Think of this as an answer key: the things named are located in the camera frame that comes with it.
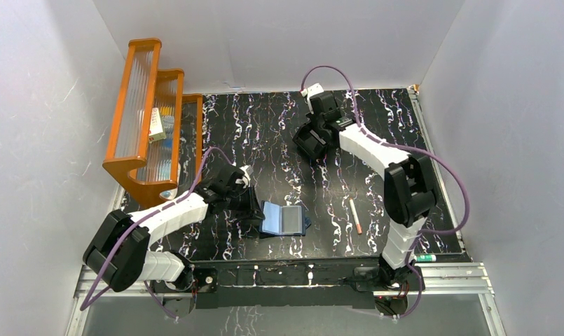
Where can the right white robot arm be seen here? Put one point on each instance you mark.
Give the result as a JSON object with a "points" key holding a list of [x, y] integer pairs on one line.
{"points": [[408, 183]]}

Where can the green white marker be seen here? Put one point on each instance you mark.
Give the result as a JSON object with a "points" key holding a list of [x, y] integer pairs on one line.
{"points": [[425, 258]]}

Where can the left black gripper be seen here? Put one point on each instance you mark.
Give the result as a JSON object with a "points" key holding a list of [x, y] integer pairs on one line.
{"points": [[249, 204]]}

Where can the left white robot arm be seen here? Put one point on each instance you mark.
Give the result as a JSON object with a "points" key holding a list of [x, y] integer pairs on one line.
{"points": [[120, 250]]}

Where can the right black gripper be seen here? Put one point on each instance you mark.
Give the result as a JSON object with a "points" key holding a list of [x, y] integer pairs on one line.
{"points": [[312, 117]]}

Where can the white red small box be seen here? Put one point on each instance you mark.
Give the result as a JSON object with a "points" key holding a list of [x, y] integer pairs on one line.
{"points": [[156, 129]]}

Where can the orange wooden rack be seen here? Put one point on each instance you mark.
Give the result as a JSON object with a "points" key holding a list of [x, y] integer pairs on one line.
{"points": [[150, 173]]}

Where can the blue leather card holder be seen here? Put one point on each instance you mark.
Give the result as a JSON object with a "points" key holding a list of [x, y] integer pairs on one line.
{"points": [[281, 221]]}

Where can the black card box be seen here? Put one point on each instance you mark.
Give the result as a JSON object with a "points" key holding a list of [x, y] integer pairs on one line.
{"points": [[315, 141]]}

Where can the white orange pen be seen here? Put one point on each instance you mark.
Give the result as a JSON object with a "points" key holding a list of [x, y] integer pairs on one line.
{"points": [[355, 216]]}

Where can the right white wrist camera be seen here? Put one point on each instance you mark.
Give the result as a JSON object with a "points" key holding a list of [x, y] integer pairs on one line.
{"points": [[309, 92]]}

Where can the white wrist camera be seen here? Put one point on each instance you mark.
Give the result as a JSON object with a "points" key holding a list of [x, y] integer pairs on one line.
{"points": [[246, 180], [309, 92]]}

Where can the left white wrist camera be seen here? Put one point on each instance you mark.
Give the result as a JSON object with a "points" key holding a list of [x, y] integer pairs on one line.
{"points": [[246, 180]]}

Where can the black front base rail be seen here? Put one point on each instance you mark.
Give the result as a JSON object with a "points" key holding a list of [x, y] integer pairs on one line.
{"points": [[359, 282]]}

